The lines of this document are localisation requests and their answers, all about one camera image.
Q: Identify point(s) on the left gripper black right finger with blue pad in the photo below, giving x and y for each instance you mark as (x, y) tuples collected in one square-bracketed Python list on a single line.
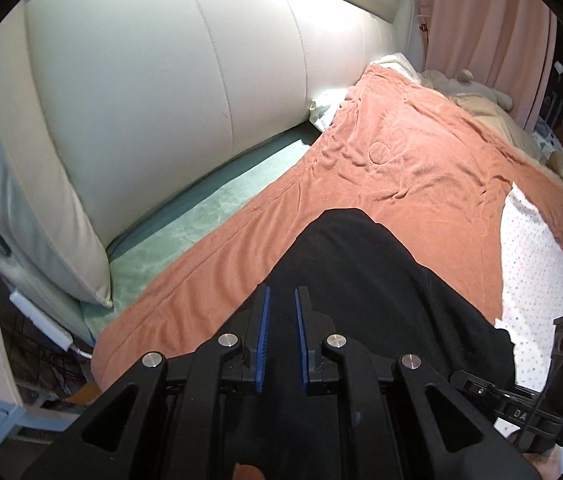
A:
[(398, 417)]

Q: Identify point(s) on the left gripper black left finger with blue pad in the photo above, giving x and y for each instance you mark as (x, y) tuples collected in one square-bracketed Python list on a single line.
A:
[(161, 419)]

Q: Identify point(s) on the black shirt with yellow stripes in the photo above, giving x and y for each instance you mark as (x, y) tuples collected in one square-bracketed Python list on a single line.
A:
[(374, 291)]

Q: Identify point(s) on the white power adapter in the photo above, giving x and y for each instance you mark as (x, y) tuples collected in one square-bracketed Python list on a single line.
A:
[(46, 325)]

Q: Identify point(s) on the white dotted bed sheet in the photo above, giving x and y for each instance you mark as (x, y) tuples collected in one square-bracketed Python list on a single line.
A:
[(532, 297)]

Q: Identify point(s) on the green mattress cover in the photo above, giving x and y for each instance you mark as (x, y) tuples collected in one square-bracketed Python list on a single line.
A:
[(138, 256)]

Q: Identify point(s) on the terracotta orange blanket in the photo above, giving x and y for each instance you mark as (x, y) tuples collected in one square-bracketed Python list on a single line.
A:
[(420, 164)]

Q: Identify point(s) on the cream padded headboard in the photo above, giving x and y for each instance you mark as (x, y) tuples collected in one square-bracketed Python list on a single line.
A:
[(108, 108)]

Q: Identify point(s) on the beige plush toy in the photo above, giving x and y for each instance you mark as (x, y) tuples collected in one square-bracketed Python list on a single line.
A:
[(464, 84)]

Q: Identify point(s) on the pink left curtain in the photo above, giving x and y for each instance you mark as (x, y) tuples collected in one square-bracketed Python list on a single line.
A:
[(508, 45)]

